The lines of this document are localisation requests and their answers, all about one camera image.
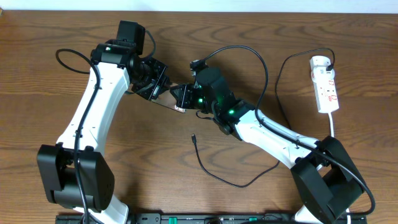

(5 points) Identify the black USB charging cable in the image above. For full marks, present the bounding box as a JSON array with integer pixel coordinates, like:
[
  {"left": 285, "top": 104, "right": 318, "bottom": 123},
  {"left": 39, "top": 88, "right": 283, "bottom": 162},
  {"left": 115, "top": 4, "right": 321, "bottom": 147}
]
[{"left": 191, "top": 47, "right": 336, "bottom": 189}]

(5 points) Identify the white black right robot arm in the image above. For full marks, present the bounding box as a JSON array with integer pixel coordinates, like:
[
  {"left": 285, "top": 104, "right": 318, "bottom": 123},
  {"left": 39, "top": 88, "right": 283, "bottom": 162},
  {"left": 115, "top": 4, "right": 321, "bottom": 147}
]
[{"left": 170, "top": 68, "right": 365, "bottom": 223}]

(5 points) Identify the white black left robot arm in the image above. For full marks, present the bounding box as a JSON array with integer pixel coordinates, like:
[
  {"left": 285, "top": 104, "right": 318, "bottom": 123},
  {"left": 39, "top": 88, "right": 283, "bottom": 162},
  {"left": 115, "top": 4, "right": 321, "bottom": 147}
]
[{"left": 37, "top": 21, "right": 171, "bottom": 223}]

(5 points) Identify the white power strip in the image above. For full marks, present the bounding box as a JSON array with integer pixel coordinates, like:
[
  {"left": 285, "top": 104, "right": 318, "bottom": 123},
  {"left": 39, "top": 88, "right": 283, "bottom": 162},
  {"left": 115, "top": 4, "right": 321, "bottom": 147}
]
[{"left": 311, "top": 67, "right": 339, "bottom": 113}]

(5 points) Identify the white power strip cord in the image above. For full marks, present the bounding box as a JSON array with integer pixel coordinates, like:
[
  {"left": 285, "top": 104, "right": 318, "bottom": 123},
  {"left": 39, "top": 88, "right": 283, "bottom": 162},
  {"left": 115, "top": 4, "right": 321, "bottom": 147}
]
[{"left": 327, "top": 112, "right": 351, "bottom": 224}]

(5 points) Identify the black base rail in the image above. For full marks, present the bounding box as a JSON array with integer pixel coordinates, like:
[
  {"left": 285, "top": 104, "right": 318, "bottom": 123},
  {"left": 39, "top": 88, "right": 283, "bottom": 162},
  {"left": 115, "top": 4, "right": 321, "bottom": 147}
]
[{"left": 55, "top": 212, "right": 367, "bottom": 224}]

